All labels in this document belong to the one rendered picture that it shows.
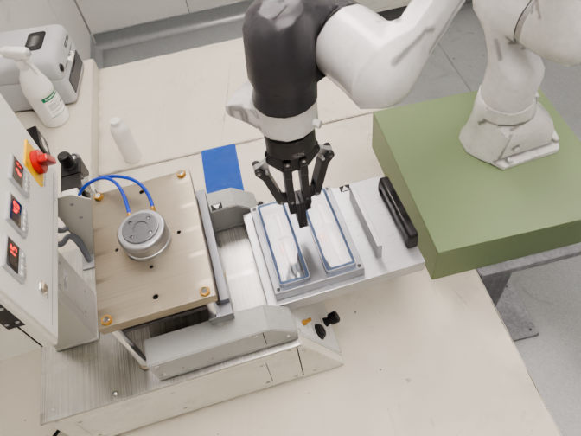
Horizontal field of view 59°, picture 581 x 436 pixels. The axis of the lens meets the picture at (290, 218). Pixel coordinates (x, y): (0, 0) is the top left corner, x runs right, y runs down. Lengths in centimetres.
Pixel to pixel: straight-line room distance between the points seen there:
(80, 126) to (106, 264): 83
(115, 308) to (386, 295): 60
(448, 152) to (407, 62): 67
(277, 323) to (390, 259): 24
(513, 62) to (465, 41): 199
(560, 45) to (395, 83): 47
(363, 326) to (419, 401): 19
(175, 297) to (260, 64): 37
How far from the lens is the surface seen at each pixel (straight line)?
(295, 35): 62
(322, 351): 102
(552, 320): 210
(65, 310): 94
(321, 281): 91
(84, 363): 103
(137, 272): 85
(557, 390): 200
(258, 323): 88
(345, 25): 65
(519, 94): 116
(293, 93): 66
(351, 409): 108
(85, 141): 160
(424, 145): 128
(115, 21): 340
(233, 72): 174
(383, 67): 61
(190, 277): 82
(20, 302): 72
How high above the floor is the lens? 179
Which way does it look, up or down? 53 degrees down
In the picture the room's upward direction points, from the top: 10 degrees counter-clockwise
